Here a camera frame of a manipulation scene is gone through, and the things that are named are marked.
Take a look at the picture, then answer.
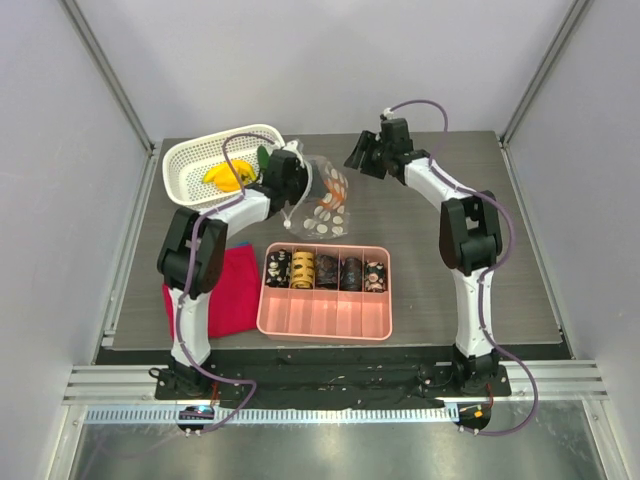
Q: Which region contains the dark brown patterned cloth roll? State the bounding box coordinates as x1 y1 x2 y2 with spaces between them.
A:
315 254 339 290

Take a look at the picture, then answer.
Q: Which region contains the pink divided organizer tray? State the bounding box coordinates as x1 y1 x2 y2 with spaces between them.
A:
255 242 394 343

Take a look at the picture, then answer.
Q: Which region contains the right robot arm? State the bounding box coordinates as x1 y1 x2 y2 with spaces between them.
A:
345 115 503 395

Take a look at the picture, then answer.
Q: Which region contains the yellow black cloth roll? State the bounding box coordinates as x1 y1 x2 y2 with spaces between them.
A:
290 251 315 289

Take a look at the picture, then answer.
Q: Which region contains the dark blue patterned cloth roll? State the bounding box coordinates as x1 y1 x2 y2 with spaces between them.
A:
340 256 363 292

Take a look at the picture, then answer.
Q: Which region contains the yellow toy fruit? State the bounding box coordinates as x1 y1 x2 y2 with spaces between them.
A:
214 159 257 193

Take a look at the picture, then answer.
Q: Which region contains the black white dotted cloth roll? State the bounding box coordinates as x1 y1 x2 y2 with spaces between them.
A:
265 249 292 288

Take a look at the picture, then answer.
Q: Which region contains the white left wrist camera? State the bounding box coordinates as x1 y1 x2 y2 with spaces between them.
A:
283 139 306 168

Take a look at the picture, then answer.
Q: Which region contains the white slotted cable duct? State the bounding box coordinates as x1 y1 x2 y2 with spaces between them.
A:
84 404 459 426

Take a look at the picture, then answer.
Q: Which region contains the green toy cucumber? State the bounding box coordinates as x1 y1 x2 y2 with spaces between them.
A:
256 145 273 172

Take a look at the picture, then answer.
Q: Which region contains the dark floral rose cloth roll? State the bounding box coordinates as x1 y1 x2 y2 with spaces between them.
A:
363 259 388 293

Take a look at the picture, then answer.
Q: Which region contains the orange toy fruit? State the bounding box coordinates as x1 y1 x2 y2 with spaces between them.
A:
319 188 346 210

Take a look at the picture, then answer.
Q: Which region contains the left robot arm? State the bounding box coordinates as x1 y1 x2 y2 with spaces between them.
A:
157 141 313 399

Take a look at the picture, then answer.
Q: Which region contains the yellow toy banana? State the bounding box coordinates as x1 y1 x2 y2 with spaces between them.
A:
202 165 237 189

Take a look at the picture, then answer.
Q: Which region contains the white perforated plastic basket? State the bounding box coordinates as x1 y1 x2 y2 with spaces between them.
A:
162 124 285 209

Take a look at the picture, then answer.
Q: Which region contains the aluminium frame rail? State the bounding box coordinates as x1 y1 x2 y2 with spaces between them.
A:
63 360 608 410

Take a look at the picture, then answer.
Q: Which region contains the clear polka dot zip bag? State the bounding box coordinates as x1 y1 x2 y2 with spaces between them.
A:
282 140 350 241

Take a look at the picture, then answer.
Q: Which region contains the red folded cloth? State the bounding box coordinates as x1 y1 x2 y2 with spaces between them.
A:
180 246 261 339

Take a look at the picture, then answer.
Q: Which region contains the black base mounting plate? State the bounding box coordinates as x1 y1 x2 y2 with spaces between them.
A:
149 363 512 410

